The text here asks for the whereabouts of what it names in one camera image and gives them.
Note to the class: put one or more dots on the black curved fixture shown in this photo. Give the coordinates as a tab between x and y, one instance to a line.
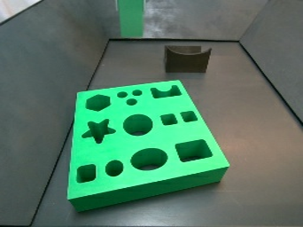
185	59

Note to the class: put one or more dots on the green arch block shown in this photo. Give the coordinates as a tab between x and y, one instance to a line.
131	10

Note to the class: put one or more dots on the green shape sorter board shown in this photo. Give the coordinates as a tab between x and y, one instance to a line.
140	144

